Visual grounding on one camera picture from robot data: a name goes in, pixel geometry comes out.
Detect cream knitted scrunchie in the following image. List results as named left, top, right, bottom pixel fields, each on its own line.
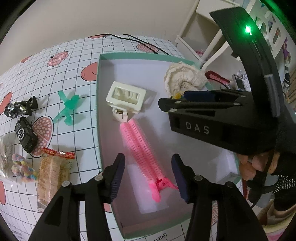
left=164, top=62, right=208, bottom=96

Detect cracker snack pack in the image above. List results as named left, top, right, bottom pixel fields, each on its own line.
left=37, top=148, right=75, bottom=212

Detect green translucent toy airplane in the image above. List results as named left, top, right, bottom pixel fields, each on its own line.
left=53, top=90, right=80, bottom=126

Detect black toy car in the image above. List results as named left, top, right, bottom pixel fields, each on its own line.
left=15, top=116, right=38, bottom=154

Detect cotton swabs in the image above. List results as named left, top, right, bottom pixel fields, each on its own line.
left=0, top=136, right=16, bottom=182

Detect right hand in black glove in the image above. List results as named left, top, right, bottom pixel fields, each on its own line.
left=237, top=134, right=296, bottom=212

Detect small electronic device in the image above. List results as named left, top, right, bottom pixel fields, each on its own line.
left=232, top=73, right=251, bottom=92

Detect red hair comb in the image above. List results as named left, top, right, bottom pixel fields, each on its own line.
left=205, top=71, right=230, bottom=85

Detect cream plastic hair claw clip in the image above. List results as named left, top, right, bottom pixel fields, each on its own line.
left=106, top=81, right=147, bottom=122

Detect pink hair roller clip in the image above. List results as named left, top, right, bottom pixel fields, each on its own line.
left=119, top=118, right=178, bottom=203

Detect teal shallow cardboard box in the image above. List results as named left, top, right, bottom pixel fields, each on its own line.
left=96, top=53, right=239, bottom=240

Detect white shelf rack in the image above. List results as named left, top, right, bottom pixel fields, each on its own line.
left=175, top=1, right=290, bottom=66

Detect fruit print grid bedsheet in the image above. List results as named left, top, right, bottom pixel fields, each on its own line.
left=1, top=35, right=184, bottom=240

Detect black silver action figure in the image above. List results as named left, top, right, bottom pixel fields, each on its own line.
left=4, top=96, right=38, bottom=118

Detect black cable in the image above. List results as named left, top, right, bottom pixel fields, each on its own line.
left=101, top=33, right=172, bottom=56

